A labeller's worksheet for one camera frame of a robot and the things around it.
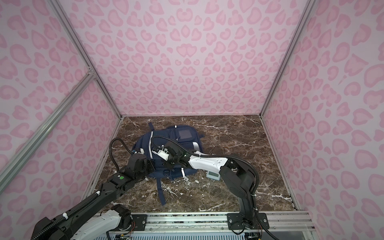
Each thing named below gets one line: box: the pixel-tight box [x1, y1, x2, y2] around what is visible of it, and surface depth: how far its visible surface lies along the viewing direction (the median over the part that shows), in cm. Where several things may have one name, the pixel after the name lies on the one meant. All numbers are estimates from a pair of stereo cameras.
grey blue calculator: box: [206, 170, 221, 181], surface depth 89 cm
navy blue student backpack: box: [150, 157, 194, 206], surface depth 86 cm
